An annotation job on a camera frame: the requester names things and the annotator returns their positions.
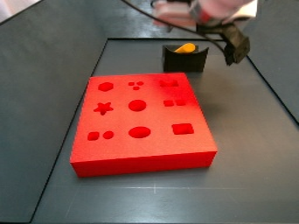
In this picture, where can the red shape sorter block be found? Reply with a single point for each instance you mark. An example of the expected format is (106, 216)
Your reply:
(140, 125)

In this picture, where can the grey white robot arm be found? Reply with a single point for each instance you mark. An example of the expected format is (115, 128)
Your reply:
(204, 12)

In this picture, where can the yellow oval cylinder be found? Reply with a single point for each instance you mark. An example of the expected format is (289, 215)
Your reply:
(187, 48)

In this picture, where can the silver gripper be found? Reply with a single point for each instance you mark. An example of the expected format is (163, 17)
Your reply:
(172, 12)

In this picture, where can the black curved fixture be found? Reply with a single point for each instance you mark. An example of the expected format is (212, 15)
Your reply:
(183, 62)

